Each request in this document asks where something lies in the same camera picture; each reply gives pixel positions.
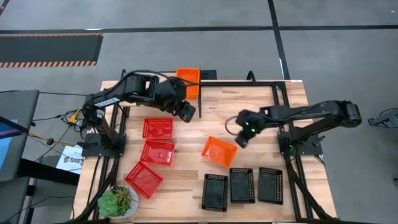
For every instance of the grey desk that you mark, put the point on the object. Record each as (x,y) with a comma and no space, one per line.
(18,105)

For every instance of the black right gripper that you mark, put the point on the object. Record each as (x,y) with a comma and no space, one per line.
(248,121)

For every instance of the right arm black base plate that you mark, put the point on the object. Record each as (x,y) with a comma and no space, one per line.
(311,151)

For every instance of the green succulent in white pot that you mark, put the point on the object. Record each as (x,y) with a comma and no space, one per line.
(112,203)

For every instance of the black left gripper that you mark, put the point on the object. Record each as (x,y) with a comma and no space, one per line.
(171,93)

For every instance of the black plastic mesh basket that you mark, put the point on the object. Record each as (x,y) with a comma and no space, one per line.
(242,185)
(270,186)
(214,193)

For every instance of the black desk beam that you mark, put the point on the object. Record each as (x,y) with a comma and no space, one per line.
(46,171)

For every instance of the blue panel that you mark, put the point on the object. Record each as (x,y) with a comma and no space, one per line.
(4,146)

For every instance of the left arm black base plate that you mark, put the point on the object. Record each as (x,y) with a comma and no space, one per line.
(93,152)

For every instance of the white printed paper sheet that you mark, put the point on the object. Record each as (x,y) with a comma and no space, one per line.
(73,161)

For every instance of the black hazard-striped floor mat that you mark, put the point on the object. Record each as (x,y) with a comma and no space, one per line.
(46,49)

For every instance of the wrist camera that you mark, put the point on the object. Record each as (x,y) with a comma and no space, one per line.
(187,112)
(242,140)

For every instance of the black power box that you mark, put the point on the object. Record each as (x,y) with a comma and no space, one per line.
(209,74)

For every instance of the wooden shelf with black legs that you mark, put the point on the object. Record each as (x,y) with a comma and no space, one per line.
(130,104)

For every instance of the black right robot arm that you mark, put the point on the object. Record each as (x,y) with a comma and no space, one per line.
(311,112)

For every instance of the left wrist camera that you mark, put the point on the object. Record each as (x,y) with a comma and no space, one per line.
(187,112)

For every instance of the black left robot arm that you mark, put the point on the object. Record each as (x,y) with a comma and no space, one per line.
(124,90)

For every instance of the black metal table frame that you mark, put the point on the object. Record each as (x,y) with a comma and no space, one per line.
(242,83)

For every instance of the black floor stand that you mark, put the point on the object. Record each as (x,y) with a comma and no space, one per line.
(382,119)

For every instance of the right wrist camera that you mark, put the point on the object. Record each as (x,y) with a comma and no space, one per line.
(242,140)

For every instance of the red plastic mesh basket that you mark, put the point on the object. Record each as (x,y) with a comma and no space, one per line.
(157,153)
(144,180)
(158,129)

